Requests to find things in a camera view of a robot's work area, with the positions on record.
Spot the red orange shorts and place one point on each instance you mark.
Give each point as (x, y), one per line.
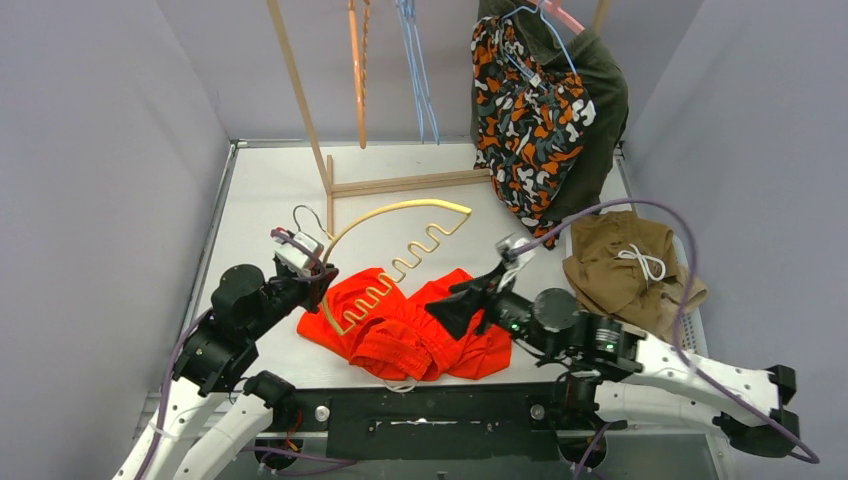
(400, 341)

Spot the cream wooden hanger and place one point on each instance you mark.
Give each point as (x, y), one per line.
(344, 323)

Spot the olive brown shorts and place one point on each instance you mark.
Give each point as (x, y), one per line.
(618, 266)

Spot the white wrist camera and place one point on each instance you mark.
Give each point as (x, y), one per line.
(515, 253)
(297, 251)

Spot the dark green patterned shorts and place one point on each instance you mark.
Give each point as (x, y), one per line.
(546, 140)

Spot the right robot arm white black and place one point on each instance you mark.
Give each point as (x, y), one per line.
(616, 378)

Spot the beige shorts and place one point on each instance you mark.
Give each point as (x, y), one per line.
(679, 289)

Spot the light blue wire hanger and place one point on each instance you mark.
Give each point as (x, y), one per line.
(406, 19)

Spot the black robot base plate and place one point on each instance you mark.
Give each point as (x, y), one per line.
(455, 422)

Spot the pink plastic hanger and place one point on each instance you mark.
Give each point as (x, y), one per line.
(555, 8)

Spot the wooden clothes hanger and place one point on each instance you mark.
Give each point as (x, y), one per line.
(359, 34)

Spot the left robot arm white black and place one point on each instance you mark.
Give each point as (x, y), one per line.
(208, 409)

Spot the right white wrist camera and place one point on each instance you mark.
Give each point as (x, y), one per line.
(515, 253)

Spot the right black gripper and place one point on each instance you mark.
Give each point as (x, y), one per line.
(455, 311)

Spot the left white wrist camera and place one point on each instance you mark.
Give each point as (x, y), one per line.
(297, 251)

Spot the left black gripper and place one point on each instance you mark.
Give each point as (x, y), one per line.
(315, 283)

